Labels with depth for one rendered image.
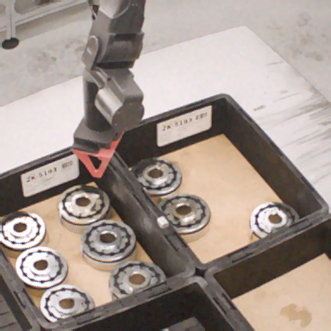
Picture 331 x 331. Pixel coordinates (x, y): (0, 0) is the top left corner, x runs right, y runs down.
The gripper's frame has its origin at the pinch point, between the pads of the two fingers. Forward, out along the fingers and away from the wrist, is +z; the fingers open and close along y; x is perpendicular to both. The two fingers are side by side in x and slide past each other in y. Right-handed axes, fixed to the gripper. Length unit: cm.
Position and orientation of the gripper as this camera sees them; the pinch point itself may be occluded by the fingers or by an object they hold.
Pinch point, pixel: (103, 160)
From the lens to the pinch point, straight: 166.4
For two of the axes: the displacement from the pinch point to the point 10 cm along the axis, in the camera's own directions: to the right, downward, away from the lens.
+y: 3.0, -6.7, 6.8
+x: -9.5, -2.1, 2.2
